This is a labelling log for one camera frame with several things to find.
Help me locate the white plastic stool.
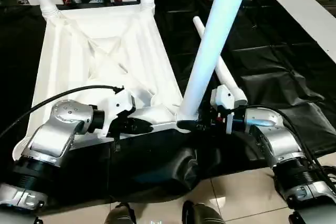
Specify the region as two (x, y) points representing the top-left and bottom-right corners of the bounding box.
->
(12, 2), (198, 162)

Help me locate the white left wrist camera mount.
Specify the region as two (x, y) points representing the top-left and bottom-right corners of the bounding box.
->
(99, 89), (137, 138)

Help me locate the black glossy mat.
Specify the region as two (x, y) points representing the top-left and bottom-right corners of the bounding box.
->
(0, 0), (336, 204)

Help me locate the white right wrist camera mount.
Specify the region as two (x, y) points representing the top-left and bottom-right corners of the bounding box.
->
(209, 85), (235, 134)

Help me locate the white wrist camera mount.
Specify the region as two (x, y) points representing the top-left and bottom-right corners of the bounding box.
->
(209, 85), (235, 134)
(99, 89), (137, 138)

